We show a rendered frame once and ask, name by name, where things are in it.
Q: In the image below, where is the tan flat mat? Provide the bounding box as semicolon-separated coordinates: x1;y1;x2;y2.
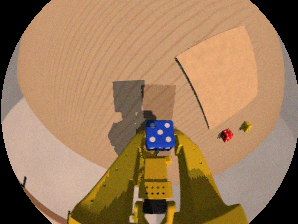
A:
176;25;258;130

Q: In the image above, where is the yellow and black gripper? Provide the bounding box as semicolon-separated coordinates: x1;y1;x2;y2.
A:
68;129;249;224

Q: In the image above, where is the yellow die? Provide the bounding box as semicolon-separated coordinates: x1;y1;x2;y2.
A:
241;121;252;132

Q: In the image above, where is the blue die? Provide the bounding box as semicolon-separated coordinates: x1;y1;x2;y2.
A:
145;120;175;151

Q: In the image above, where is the red die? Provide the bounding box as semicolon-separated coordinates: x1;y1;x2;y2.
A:
221;129;233;142

